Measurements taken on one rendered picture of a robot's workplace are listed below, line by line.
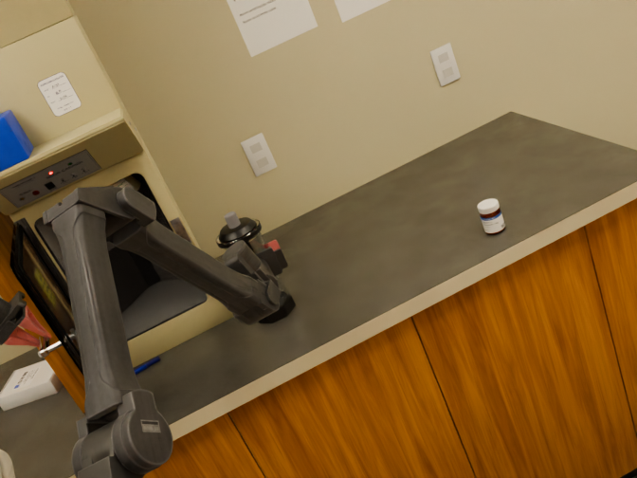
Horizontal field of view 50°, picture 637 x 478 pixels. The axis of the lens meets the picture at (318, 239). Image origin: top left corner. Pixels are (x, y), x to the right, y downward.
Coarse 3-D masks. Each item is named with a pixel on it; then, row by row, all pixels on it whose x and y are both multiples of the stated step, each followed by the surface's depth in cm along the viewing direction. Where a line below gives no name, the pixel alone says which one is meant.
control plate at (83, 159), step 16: (64, 160) 139; (80, 160) 141; (32, 176) 138; (48, 176) 141; (64, 176) 143; (80, 176) 146; (0, 192) 138; (16, 192) 140; (32, 192) 142; (48, 192) 145
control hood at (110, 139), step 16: (112, 112) 145; (80, 128) 143; (96, 128) 136; (112, 128) 137; (128, 128) 140; (48, 144) 141; (64, 144) 135; (80, 144) 137; (96, 144) 139; (112, 144) 142; (128, 144) 144; (32, 160) 135; (48, 160) 136; (96, 160) 144; (112, 160) 146; (0, 176) 134; (16, 176) 136; (0, 208) 142; (16, 208) 145
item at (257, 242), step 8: (256, 224) 155; (248, 232) 152; (216, 240) 155; (232, 240) 152; (248, 240) 152; (256, 240) 154; (224, 248) 155; (256, 248) 154; (264, 248) 156; (280, 280) 160; (280, 288) 159; (280, 296) 159; (288, 296) 162; (280, 304) 159
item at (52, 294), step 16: (16, 224) 145; (32, 256) 142; (16, 272) 121; (32, 272) 133; (48, 272) 150; (48, 288) 140; (48, 304) 131; (64, 304) 148; (48, 320) 125; (64, 320) 138; (80, 368) 130
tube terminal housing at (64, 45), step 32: (64, 32) 139; (0, 64) 138; (32, 64) 140; (64, 64) 141; (96, 64) 143; (0, 96) 140; (32, 96) 141; (96, 96) 145; (32, 128) 144; (64, 128) 145; (128, 160) 151; (64, 192) 150; (160, 192) 155; (32, 224) 150; (192, 320) 168; (224, 320) 170; (160, 352) 168
